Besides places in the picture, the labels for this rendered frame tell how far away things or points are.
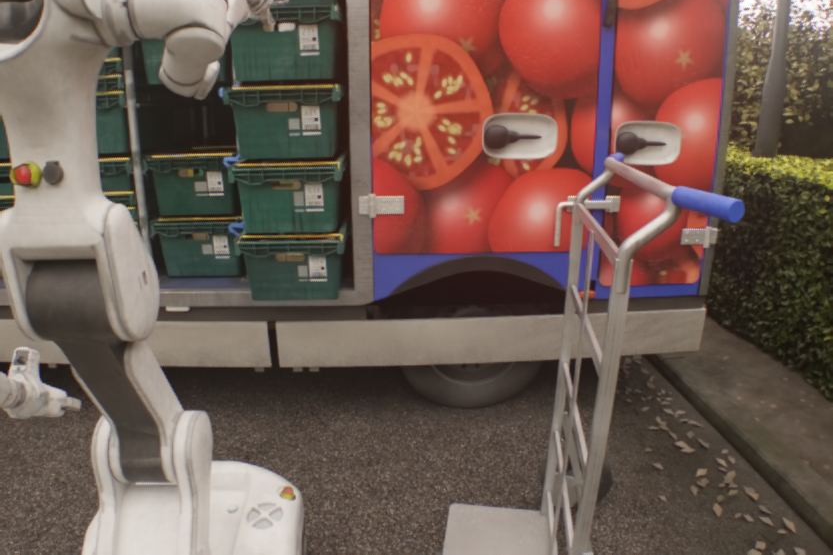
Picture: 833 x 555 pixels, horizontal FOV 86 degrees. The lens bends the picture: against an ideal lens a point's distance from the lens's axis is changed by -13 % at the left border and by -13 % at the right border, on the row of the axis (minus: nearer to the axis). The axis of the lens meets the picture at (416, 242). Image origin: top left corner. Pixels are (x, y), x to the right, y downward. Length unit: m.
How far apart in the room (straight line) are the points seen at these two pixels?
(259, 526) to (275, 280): 0.91
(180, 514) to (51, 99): 0.83
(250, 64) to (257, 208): 0.51
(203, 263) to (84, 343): 1.40
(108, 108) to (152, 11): 1.58
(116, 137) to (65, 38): 1.58
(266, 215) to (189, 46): 1.16
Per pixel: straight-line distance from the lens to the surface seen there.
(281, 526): 1.41
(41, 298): 0.93
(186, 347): 2.30
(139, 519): 1.27
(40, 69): 0.80
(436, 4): 1.94
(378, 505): 1.96
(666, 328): 2.44
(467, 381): 2.40
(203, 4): 0.81
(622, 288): 0.93
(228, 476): 1.62
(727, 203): 0.82
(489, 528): 1.88
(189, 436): 1.14
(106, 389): 1.06
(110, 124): 2.37
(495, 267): 2.03
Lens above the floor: 1.35
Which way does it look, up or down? 15 degrees down
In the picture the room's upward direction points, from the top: straight up
